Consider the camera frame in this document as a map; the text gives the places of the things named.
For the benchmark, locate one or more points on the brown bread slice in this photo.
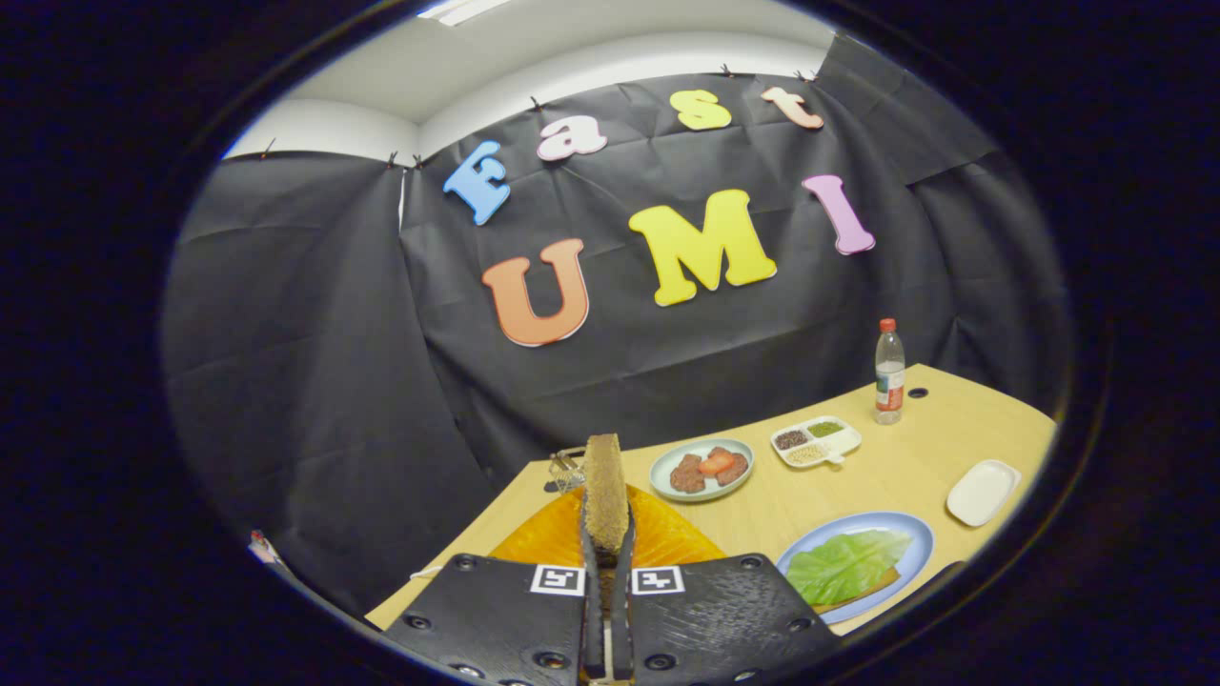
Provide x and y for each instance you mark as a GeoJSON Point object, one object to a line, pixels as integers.
{"type": "Point", "coordinates": [605, 495]}

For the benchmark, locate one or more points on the green lettuce leaf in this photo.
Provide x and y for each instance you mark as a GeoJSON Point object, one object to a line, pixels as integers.
{"type": "Point", "coordinates": [843, 567]}

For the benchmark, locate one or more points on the small pale green plate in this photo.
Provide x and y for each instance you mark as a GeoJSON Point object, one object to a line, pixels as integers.
{"type": "Point", "coordinates": [667, 459]}

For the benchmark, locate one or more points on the brown meat patty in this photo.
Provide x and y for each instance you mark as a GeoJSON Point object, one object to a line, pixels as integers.
{"type": "Point", "coordinates": [686, 474]}
{"type": "Point", "coordinates": [735, 468]}

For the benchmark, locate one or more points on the white rectangular dish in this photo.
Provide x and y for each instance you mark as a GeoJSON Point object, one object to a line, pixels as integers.
{"type": "Point", "coordinates": [983, 492]}

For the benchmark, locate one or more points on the toasted bread slice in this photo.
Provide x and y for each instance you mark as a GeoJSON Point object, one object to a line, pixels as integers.
{"type": "Point", "coordinates": [877, 583]}

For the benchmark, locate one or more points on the black backdrop cloth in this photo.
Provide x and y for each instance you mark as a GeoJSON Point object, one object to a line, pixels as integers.
{"type": "Point", "coordinates": [334, 381]}

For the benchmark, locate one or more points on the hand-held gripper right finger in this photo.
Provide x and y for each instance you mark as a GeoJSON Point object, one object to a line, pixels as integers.
{"type": "Point", "coordinates": [724, 619]}

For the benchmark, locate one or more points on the round blue plate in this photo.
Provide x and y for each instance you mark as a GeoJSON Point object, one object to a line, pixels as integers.
{"type": "Point", "coordinates": [917, 553]}

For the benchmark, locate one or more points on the small red white object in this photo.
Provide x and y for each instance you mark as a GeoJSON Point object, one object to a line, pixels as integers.
{"type": "Point", "coordinates": [263, 551]}

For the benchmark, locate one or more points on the clear red-capped water bottle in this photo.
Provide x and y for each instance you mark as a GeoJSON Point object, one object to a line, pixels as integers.
{"type": "Point", "coordinates": [889, 376]}

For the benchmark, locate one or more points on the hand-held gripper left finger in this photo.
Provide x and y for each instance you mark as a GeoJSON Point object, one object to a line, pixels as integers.
{"type": "Point", "coordinates": [505, 619]}

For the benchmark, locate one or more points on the white divided seasoning dish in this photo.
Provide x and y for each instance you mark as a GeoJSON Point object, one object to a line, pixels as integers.
{"type": "Point", "coordinates": [816, 441]}

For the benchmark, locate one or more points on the red tomato slice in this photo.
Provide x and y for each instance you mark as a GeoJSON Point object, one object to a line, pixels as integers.
{"type": "Point", "coordinates": [715, 463]}

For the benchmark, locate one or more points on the ceiling light panel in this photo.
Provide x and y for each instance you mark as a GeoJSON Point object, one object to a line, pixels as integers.
{"type": "Point", "coordinates": [457, 9]}

